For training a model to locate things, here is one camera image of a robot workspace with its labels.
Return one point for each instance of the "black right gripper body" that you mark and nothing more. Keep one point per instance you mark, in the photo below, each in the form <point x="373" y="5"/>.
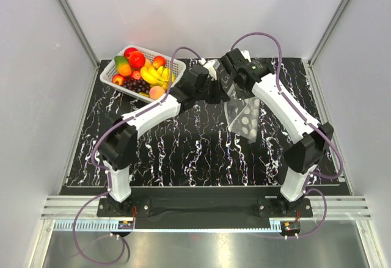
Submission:
<point x="244" y="91"/>

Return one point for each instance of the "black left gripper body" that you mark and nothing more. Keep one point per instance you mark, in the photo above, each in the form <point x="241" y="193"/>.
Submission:
<point x="208" y="93"/>

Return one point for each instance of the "clear dotted zip top bag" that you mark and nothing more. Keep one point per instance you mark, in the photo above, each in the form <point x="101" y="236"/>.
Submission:
<point x="242" y="115"/>

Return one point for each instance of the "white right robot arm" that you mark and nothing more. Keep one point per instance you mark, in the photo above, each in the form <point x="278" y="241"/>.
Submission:
<point x="308" y="135"/>

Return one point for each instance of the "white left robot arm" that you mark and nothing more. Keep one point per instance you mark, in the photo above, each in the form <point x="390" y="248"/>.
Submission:
<point x="118" y="144"/>

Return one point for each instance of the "yellow banana bunch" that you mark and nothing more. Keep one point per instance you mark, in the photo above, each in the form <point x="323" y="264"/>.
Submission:
<point x="159" y="77"/>

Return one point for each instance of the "white plastic fruit basket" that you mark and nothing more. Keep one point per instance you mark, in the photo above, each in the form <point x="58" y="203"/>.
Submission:
<point x="177" y="68"/>

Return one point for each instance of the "peach fruit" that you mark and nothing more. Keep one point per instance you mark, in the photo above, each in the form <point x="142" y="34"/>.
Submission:
<point x="157" y="92"/>

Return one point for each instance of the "dark purple grape bunch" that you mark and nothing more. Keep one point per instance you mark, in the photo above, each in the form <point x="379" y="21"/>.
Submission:
<point x="137" y="85"/>

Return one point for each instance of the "green orange mango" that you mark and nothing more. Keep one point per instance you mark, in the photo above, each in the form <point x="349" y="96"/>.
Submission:
<point x="120" y="60"/>

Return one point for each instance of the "red apple back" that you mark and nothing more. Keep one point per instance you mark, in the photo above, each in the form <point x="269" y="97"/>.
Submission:
<point x="128" y="51"/>

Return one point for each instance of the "small red apple front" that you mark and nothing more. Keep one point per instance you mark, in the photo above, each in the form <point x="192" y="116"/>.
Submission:
<point x="118" y="79"/>

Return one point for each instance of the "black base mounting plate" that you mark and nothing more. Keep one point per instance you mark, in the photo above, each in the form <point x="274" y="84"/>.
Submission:
<point x="201" y="208"/>

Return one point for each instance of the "right connector board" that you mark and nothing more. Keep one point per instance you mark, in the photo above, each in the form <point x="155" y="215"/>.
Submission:
<point x="292" y="225"/>

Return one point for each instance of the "connector board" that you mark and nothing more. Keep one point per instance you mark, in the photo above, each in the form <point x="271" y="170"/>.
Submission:
<point x="126" y="224"/>
<point x="292" y="225"/>

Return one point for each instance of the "left connector board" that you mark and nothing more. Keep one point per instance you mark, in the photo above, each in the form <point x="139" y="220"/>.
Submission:
<point x="126" y="224"/>

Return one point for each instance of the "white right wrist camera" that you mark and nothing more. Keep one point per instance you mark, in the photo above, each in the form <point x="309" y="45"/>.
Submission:
<point x="246" y="55"/>

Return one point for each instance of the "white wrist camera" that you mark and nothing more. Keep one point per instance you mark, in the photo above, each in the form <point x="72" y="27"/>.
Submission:
<point x="211" y="66"/>
<point x="246" y="55"/>

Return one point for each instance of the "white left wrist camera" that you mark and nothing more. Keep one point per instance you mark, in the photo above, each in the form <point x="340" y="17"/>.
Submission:
<point x="211" y="66"/>

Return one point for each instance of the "right aluminium frame post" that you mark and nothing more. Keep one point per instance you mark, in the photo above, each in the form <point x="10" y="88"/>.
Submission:
<point x="339" y="12"/>

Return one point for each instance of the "aluminium frame post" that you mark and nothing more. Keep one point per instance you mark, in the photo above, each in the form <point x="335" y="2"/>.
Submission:
<point x="339" y="12"/>
<point x="77" y="29"/>

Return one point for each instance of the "left aluminium frame post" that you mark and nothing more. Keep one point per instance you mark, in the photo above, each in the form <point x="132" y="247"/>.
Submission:
<point x="77" y="29"/>

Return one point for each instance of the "aluminium front rail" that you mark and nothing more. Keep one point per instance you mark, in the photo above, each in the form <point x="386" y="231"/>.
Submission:
<point x="78" y="213"/>

